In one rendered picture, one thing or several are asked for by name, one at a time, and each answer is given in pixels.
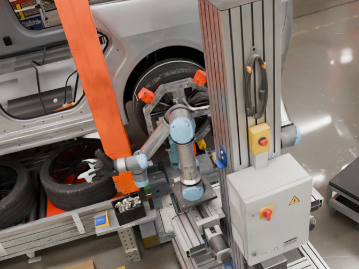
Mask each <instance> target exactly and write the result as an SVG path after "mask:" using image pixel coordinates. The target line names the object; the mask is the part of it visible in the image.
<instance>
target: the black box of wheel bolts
mask: <svg viewBox="0 0 359 269"><path fill-rule="evenodd" d="M111 203H112V206H113V209H114V212H115V215H116V217H117V220H118V223H119V225H120V226H122V225H124V224H127V223H130V222H132V221H135V220H138V219H140V218H143V217H146V216H147V215H146V212H145V208H144V204H143V201H142V199H141V197H140V194H139V192H136V193H134V194H131V195H128V196H125V197H122V198H120V199H117V200H115V201H112V202H111Z"/></svg>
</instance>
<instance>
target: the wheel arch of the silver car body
mask: <svg viewBox="0 0 359 269"><path fill-rule="evenodd" d="M154 51H156V52H157V58H158V62H160V61H162V60H165V59H170V58H185V59H190V60H193V61H195V62H197V63H198V64H200V65H202V66H203V67H204V68H205V59H204V52H203V51H202V50H200V49H197V48H195V47H192V46H189V45H182V44H174V45H167V46H163V47H160V48H158V49H155V50H153V51H151V52H150V53H148V54H147V55H145V56H144V57H142V58H141V60H140V61H139V62H138V63H137V64H135V66H134V67H133V69H132V70H131V72H130V73H129V75H128V77H127V80H126V82H125V85H124V88H123V94H122V107H123V113H124V116H125V118H126V121H127V123H128V124H130V122H129V118H128V114H127V110H126V103H127V102H128V101H131V100H132V93H133V90H134V86H135V84H136V82H137V80H138V79H139V77H140V76H141V75H142V74H143V73H144V72H145V64H146V57H147V56H148V59H147V66H146V69H148V68H149V67H151V66H152V65H154V64H155V59H154ZM205 69H206V68H205Z"/></svg>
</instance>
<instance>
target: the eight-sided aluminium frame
mask: <svg viewBox="0 0 359 269"><path fill-rule="evenodd" d="M188 87H192V88H194V89H196V90H198V91H200V92H203V93H205V94H206V95H208V87H206V86H203V87H202V86H199V85H197V84H196V82H195V81H194V79H192V78H186V79H183V80H179V81H174V82H170V83H166V84H162V85H160V86H159V87H158V88H157V90H156V91H155V93H154V96H155V98H154V100H153V101H152V102H151V104H150V105H149V104H146V105H145V106H144V108H143V113H144V117H145V121H146V126H147V131H148V133H149V136H151V134H152V133H153V132H154V130H153V125H152V121H151V117H150V112H151V111H152V110H153V108H154V107H155V106H156V104H157V103H158V102H159V100H160V99H161V98H162V96H163V95H164V94H165V93H167V92H172V91H174V90H180V89H182V88H188ZM208 96H209V95H208ZM209 130H210V122H209V121H208V120H207V121H206V122H205V123H204V124H203V126H202V127H201V128H200V129H199V131H198V132H197V133H195V139H194V141H193V143H195V142H199V141H201V140H202V139H203V138H204V136H205V135H206V134H207V133H208V132H209Z"/></svg>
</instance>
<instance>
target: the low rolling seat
mask: <svg viewBox="0 0 359 269"><path fill-rule="evenodd" d="M333 191H334V192H333ZM326 204H328V205H329V206H331V207H330V214H331V215H334V213H335V211H336V210H338V211H339V212H341V213H342V214H344V215H346V216H347V217H349V218H351V219H352V220H354V221H356V222H357V223H358V224H357V225H356V230H357V231H359V157H357V158H356V159H355V160H354V161H353V162H351V163H350V164H349V165H347V166H346V167H345V168H344V169H343V170H341V171H340V172H339V173H338V174H337V175H336V176H334V177H333V178H332V179H331V180H330V181H329V183H328V185H327V194H326Z"/></svg>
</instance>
